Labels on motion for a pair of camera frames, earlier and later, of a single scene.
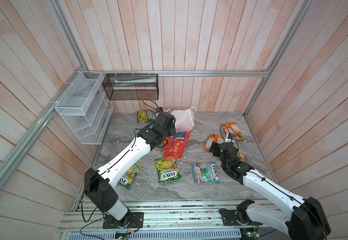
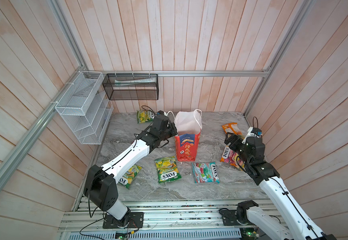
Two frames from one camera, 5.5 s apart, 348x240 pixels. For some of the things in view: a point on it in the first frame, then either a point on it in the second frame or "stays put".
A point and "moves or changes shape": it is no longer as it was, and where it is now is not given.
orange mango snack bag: [234, 128] stays put
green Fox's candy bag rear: [144, 116] stays put
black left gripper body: [170, 131] stays put
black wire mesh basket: [131, 86] stays put
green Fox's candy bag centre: [168, 170] stays put
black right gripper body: [216, 152] → [237, 147]
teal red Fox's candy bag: [205, 172] stays put
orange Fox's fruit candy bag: [217, 139] moves or changes shape
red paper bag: [174, 146] moves or changes shape
